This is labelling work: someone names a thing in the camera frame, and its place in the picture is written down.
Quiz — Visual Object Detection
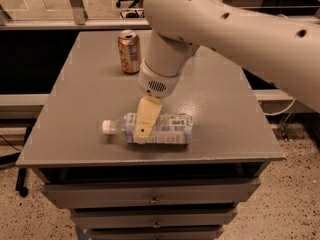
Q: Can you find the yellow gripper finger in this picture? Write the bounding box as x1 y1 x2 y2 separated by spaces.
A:
133 96 162 143

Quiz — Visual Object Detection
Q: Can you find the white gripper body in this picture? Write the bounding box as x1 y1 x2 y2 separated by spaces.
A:
138 59 182 98

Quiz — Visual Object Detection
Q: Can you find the clear plastic water bottle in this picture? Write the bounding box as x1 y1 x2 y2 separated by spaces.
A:
101 113 193 145

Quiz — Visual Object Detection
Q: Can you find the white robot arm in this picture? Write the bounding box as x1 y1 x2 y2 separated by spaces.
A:
138 0 320 112

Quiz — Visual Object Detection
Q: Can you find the gold soda can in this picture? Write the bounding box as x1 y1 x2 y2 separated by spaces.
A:
118 29 141 74

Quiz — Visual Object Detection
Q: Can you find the grey drawer cabinet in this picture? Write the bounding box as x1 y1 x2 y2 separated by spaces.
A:
18 31 282 240

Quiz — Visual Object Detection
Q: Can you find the middle grey drawer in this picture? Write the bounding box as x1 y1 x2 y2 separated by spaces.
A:
71 207 237 229

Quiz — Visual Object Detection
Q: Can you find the grey drawer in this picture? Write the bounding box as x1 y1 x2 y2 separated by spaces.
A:
71 207 237 229
42 178 261 209
90 226 224 240

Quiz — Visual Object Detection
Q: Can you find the top grey drawer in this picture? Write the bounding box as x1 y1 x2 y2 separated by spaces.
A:
42 178 261 209

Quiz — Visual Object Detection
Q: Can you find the bottom grey drawer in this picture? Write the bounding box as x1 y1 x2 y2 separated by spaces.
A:
90 226 224 240

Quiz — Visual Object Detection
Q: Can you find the black stand leg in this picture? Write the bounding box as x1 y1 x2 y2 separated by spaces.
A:
15 126 32 198

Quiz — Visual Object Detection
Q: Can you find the metal railing frame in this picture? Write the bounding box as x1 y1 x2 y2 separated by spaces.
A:
0 0 320 32

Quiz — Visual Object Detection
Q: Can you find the white cable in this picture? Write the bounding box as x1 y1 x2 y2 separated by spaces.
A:
264 97 298 117

